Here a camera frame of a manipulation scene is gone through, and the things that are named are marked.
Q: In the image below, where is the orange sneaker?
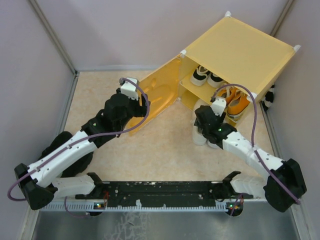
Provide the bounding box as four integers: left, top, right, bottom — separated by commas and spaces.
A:
227, 91, 250, 119
217, 86, 241, 106

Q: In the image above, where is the yellow cabinet door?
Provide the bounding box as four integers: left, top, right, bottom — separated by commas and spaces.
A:
129, 55, 181, 136

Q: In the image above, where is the black white sneaker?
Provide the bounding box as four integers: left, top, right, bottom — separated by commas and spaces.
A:
207, 72, 225, 89
190, 65, 211, 87

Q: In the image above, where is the yellow shoe cabinet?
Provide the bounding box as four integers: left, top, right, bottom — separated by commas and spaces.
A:
179, 12, 300, 110

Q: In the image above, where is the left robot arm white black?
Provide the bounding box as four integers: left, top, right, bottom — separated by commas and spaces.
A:
14, 88, 150, 210

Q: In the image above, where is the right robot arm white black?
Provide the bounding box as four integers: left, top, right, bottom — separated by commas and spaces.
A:
194, 105, 307, 213

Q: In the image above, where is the black white striped slipper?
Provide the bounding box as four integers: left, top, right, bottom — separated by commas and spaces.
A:
261, 84, 275, 112

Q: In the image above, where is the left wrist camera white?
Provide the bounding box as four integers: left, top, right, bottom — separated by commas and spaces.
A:
119, 77, 139, 101

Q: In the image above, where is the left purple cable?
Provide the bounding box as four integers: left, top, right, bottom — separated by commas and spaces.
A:
7, 77, 151, 202

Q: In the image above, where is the purple cable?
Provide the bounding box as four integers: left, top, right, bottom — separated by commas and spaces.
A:
7, 77, 151, 202
211, 83, 302, 206

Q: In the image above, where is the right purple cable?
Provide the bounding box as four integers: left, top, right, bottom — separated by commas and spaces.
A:
211, 83, 302, 206

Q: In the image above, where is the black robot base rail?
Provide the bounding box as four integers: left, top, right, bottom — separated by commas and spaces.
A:
75, 171, 241, 207

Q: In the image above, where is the grey cable duct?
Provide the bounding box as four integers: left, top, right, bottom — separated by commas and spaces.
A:
39, 201, 233, 213

